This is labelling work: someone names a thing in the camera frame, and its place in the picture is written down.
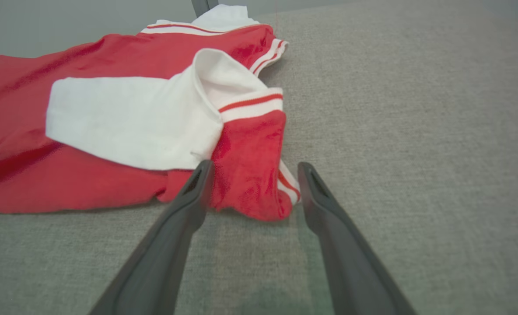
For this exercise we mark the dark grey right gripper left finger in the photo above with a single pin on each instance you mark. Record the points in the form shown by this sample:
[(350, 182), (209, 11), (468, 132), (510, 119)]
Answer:
[(162, 258)]

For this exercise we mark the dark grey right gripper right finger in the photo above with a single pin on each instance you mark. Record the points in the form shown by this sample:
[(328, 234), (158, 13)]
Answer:
[(351, 267)]

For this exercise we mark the red white-trimmed basketball jersey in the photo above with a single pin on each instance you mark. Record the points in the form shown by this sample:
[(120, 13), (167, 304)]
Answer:
[(110, 118)]

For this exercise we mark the grey fabric sofa cushion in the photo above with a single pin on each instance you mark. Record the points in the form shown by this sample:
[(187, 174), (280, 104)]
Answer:
[(416, 131)]

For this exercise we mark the grey double partition post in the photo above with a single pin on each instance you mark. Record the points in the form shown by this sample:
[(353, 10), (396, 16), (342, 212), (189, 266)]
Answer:
[(204, 6)]

